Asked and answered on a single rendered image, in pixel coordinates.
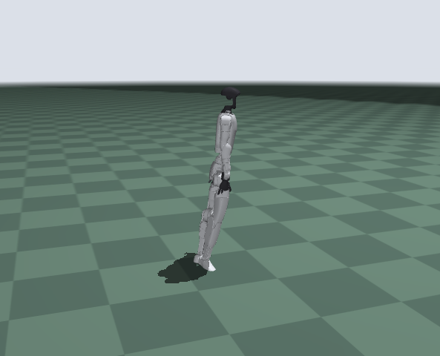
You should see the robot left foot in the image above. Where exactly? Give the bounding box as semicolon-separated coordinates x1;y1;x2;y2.
194;253;211;263

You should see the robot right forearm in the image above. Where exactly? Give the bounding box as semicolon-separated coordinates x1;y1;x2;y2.
220;144;232;179

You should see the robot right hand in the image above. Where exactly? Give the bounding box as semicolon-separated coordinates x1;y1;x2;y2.
217;173;232;195

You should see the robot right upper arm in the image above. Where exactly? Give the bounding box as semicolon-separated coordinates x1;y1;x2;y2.
220;115;232;151

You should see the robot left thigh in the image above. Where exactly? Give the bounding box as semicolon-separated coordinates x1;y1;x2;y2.
203;171;219;222

